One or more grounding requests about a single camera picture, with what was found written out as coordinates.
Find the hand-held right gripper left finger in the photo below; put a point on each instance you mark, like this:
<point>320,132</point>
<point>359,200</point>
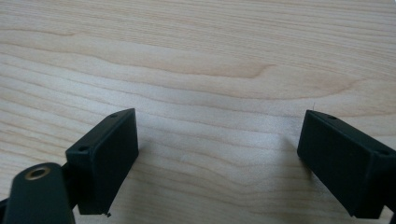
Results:
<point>102,161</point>

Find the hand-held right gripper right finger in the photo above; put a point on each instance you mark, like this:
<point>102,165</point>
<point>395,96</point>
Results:
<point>345,161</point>

